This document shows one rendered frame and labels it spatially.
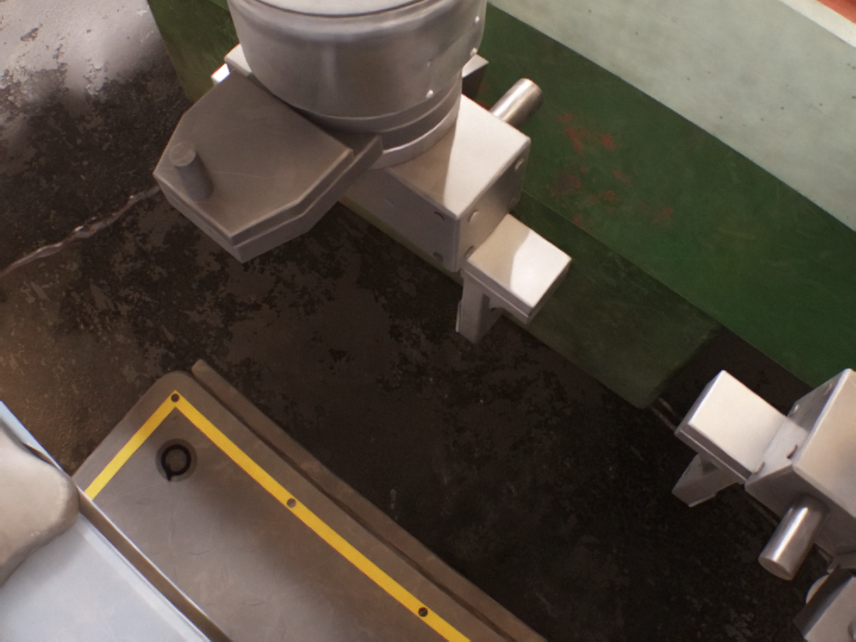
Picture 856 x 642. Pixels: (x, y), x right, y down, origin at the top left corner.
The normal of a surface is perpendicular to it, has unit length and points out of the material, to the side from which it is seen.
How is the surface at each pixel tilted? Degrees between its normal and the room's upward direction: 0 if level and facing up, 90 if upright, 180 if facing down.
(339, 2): 95
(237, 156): 0
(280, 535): 0
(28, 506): 13
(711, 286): 90
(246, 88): 0
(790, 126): 90
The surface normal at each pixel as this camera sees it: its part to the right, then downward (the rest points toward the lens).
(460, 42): 0.78, 0.58
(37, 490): 0.19, -0.43
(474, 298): -0.63, 0.72
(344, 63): -0.01, 0.93
